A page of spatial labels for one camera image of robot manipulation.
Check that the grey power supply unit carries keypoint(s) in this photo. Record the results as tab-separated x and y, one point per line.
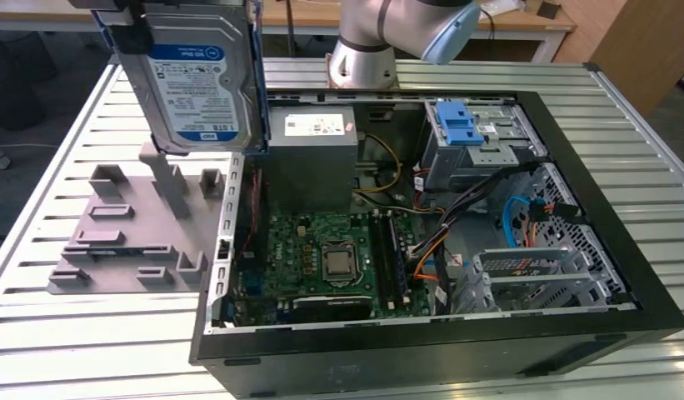
308	179

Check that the blue plastic drive latch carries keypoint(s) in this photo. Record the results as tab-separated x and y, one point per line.
457	125

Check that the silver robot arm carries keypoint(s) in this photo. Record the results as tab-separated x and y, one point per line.
364	62

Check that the silver CPU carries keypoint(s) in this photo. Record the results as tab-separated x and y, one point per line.
338	263

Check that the black graphics card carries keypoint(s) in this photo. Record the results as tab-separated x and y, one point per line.
329	306

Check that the wooden cabinet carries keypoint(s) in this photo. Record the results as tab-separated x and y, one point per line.
641	41

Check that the grey parts rack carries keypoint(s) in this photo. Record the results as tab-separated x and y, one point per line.
129	225

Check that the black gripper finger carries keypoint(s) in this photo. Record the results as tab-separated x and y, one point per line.
136	41

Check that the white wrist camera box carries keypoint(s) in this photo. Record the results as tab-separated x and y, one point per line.
96	4

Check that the black office chair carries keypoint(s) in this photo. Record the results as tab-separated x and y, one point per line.
19	83

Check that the CPU socket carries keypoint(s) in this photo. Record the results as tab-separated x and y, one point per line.
341	284

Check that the metal optical drive cage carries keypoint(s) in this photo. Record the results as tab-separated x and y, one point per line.
485	156

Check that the black PC case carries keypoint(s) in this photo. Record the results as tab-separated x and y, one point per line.
374	358

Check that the small dark box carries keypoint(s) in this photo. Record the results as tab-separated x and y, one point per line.
550	10

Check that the wooden desk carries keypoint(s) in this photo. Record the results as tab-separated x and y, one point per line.
29	16

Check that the blue RAM stick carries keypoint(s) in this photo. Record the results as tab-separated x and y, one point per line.
124	252
396	266

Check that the hard disk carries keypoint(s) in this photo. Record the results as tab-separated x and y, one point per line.
196	83

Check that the metal disk bay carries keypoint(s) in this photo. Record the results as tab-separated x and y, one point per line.
536	277

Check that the green motherboard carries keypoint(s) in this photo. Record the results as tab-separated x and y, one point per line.
288	250

